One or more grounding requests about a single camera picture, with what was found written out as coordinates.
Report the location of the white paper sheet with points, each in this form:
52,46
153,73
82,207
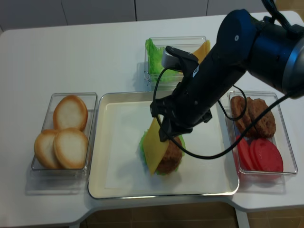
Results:
127,171

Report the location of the green lettuce pile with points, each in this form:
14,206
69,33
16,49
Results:
154,63

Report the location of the right brown patty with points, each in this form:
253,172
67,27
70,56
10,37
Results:
265,127

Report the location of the front bun half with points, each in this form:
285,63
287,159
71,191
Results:
70,148

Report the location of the middle brown patty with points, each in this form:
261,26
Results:
250,104

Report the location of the white serving tray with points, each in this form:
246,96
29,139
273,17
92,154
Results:
102,147

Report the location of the right tomato slice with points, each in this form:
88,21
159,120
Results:
267,156

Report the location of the back bun half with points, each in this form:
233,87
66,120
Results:
71,112

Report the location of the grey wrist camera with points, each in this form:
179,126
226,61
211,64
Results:
178,60

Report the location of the left tomato slice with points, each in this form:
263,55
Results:
243,151

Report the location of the left bun half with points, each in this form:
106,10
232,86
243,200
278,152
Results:
44,150

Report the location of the lettuce leaf under patty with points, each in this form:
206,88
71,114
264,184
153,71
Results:
178,139

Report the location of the left brown patty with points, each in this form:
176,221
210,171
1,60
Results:
238,105

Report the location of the middle tomato slice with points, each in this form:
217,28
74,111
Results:
252,155

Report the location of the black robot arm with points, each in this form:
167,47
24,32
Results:
267,51

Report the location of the clear lettuce cheese container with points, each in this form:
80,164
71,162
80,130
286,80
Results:
189,44

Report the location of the bun half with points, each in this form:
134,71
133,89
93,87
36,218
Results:
71,112
70,148
44,150

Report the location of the yellow cheese slice stack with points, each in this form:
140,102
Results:
202,51

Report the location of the tomato slice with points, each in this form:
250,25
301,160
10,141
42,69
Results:
243,151
252,155
267,156

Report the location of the brown patty on tray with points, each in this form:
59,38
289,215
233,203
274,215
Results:
170,160

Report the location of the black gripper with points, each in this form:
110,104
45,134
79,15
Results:
199,90

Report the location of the clear patty tomato container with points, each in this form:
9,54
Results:
280,139

